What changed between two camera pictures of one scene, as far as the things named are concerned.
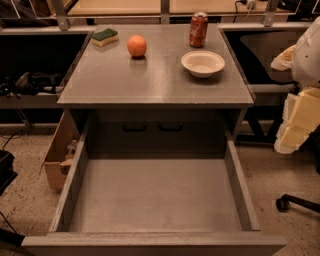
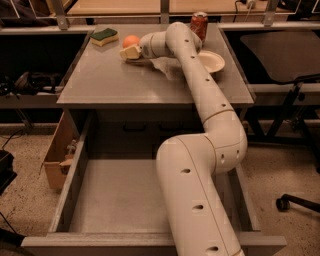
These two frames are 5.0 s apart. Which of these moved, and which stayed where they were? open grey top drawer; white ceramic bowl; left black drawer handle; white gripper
Moved: white gripper
Stayed: open grey top drawer; white ceramic bowl; left black drawer handle
